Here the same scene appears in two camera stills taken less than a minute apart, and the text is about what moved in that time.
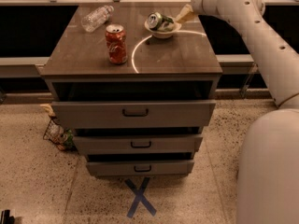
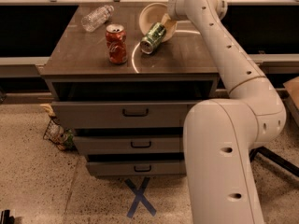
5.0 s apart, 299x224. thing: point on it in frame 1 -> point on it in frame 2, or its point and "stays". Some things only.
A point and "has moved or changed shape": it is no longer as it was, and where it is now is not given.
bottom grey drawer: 143,168 stays
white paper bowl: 165,29 has moved or changed shape
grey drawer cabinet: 136,87 stays
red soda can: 116,43 stays
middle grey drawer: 136,145 stays
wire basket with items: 59,135 stays
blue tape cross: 140,197 stays
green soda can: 156,20 -> 154,37
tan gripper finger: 186,14 -> 168,22
